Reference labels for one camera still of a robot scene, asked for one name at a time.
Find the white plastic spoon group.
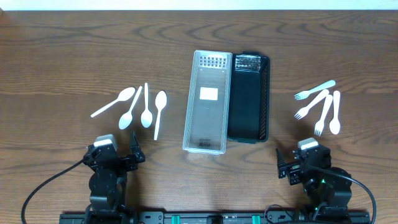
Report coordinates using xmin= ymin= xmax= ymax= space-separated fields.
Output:
xmin=329 ymin=90 xmax=341 ymax=135

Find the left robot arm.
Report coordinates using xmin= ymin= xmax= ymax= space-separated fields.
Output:
xmin=82 ymin=131 xmax=146 ymax=224

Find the black mounting rail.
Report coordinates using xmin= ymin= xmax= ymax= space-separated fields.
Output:
xmin=59 ymin=210 xmax=371 ymax=224

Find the black plastic basket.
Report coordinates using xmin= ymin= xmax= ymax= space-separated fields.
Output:
xmin=227 ymin=52 xmax=271 ymax=144

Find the clear plastic basket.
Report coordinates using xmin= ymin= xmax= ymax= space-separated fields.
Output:
xmin=182 ymin=50 xmax=233 ymax=155

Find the white plastic fork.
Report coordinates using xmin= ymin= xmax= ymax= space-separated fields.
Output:
xmin=314 ymin=95 xmax=333 ymax=136
xmin=294 ymin=90 xmax=329 ymax=119

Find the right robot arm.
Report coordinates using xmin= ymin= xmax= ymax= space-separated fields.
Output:
xmin=276 ymin=145 xmax=352 ymax=222

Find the pale green plastic fork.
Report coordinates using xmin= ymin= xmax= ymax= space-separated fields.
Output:
xmin=294 ymin=80 xmax=336 ymax=100

